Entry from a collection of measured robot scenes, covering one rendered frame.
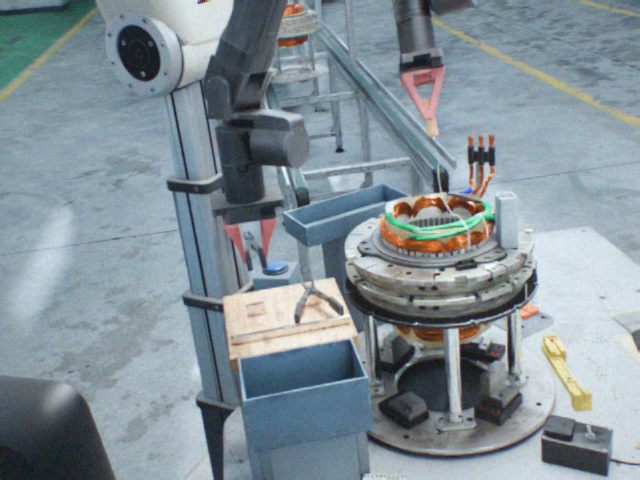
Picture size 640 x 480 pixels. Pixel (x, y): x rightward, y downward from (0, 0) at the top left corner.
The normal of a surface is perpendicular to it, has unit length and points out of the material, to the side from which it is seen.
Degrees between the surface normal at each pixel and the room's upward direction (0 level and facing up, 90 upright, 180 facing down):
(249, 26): 77
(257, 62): 116
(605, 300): 0
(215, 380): 90
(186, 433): 0
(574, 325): 0
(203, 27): 90
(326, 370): 90
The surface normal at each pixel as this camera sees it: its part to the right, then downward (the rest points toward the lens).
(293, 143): 0.86, 0.12
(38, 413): 0.29, -0.74
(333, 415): 0.17, 0.38
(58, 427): 0.77, -0.35
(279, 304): -0.11, -0.91
